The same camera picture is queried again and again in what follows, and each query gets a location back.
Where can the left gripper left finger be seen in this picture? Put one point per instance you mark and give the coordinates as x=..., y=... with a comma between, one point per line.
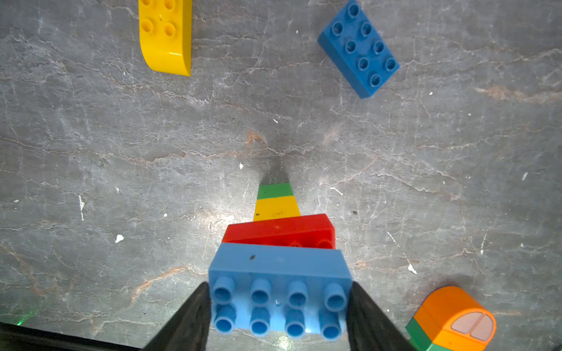
x=189, y=328

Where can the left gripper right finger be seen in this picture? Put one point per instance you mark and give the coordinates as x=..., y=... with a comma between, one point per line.
x=369, y=328

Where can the orange long lego brick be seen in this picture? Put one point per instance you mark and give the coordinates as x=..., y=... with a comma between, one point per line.
x=443, y=337

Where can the orange half-round lego piece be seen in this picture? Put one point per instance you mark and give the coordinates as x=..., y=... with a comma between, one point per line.
x=454, y=309

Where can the light blue lego brick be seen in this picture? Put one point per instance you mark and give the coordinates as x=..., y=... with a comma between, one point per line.
x=294, y=290

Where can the red long lego brick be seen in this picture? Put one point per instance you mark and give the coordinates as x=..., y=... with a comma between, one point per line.
x=313, y=231

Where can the yellow small lego brick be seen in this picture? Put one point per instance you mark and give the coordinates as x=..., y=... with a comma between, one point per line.
x=276, y=208

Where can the green small lego brick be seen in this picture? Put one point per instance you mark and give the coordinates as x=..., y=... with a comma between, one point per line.
x=274, y=191

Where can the dark blue lego brick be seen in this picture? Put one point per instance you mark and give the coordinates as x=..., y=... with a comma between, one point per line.
x=358, y=51

